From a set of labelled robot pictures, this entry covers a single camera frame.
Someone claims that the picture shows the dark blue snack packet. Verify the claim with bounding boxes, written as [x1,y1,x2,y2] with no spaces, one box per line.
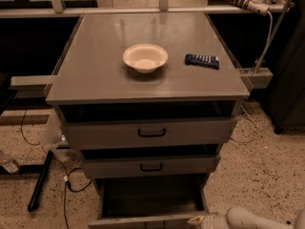
[185,53,219,70]

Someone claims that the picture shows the black floor bar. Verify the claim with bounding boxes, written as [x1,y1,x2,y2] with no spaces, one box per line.
[28,151,53,212]

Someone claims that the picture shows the grey drawer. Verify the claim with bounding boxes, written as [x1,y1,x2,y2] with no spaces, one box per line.
[82,145,220,178]
[62,101,237,150]
[89,175,209,229]

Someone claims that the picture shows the grey top drawer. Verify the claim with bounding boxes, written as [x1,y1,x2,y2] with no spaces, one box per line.
[62,101,237,150]

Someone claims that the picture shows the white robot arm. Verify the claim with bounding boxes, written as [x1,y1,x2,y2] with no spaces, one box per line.
[187,206,305,229]

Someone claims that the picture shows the grey drawer cabinet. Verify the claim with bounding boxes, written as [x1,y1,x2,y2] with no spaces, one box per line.
[45,11,252,180]

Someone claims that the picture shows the grey middle drawer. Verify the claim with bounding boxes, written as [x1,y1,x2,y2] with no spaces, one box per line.
[82,145,220,178]

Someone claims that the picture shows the black floor cable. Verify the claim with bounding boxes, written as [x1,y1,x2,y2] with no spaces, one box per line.
[19,107,92,229]

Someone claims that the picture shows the grey bottom drawer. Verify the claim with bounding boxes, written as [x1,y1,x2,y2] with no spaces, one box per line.
[89,175,209,229]

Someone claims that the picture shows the white power strip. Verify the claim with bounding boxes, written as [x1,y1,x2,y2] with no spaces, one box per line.
[226,0,270,15]

